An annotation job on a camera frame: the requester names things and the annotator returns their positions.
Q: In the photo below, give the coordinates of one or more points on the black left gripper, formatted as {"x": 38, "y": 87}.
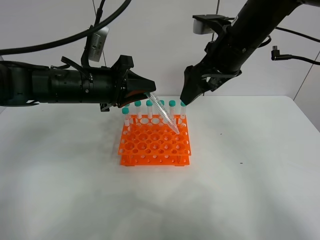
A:
{"x": 126, "y": 80}

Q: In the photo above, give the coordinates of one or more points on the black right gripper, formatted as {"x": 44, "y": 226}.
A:
{"x": 223, "y": 60}

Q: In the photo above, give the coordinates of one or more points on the teal capped test tube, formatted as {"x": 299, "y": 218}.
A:
{"x": 163, "y": 112}

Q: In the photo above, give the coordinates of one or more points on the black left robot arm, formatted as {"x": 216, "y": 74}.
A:
{"x": 24, "y": 85}

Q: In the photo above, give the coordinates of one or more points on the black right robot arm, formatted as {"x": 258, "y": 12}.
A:
{"x": 265, "y": 12}

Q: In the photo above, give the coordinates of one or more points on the second row tube left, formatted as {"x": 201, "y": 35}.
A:
{"x": 126, "y": 115}

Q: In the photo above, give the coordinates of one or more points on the back row tube far right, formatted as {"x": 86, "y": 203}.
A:
{"x": 183, "y": 109}

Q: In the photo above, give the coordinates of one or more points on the orange test tube rack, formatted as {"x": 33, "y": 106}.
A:
{"x": 150, "y": 142}

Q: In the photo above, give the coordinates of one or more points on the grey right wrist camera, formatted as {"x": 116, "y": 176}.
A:
{"x": 210, "y": 23}

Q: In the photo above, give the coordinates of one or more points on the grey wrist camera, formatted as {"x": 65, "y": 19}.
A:
{"x": 97, "y": 43}
{"x": 210, "y": 23}

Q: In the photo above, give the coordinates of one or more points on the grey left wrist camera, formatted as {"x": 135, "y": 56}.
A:
{"x": 97, "y": 43}

